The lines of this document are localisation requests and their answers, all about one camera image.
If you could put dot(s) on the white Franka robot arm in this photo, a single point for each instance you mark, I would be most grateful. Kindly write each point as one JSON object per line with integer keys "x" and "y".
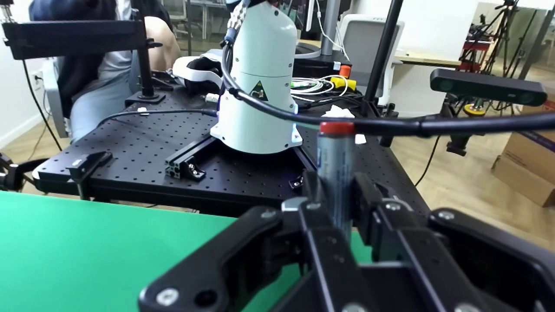
{"x": 261, "y": 58}

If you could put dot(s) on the red emergency stop button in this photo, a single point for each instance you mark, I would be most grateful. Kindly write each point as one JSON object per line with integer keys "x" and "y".
{"x": 346, "y": 72}

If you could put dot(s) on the black stereo camera bar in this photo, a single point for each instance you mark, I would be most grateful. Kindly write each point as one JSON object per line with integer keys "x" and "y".
{"x": 488, "y": 88}
{"x": 70, "y": 39}

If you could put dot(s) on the black table clamp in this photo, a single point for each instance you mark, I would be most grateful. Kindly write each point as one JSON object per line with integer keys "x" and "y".
{"x": 88, "y": 171}

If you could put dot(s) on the green table cloth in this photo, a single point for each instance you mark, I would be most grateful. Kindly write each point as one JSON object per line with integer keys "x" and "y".
{"x": 75, "y": 254}

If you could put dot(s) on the white vr headset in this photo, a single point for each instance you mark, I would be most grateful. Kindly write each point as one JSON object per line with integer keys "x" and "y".
{"x": 197, "y": 69}

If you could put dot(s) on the black camera stand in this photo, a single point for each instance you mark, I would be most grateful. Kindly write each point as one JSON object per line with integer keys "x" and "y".
{"x": 145, "y": 76}

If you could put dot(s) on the seated person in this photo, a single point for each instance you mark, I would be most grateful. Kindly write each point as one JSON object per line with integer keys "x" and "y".
{"x": 98, "y": 98}

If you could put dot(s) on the black vertical post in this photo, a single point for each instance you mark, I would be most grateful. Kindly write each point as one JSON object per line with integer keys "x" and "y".
{"x": 382, "y": 53}

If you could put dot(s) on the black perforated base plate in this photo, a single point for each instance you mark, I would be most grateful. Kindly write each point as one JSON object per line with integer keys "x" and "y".
{"x": 140, "y": 150}

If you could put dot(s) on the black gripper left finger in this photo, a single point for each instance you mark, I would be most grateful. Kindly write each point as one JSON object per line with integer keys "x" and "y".
{"x": 271, "y": 254}

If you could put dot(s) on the black aluminium rail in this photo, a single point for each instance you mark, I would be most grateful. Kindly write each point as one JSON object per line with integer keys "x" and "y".
{"x": 188, "y": 159}

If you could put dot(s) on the flat cardboard box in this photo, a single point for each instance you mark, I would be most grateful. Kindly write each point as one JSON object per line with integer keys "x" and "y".
{"x": 526, "y": 171}

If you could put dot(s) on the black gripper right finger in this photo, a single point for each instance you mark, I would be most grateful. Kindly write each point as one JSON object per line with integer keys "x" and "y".
{"x": 462, "y": 261}

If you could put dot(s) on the tripod with red parts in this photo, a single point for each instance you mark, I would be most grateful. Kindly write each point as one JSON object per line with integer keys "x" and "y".
{"x": 492, "y": 36}

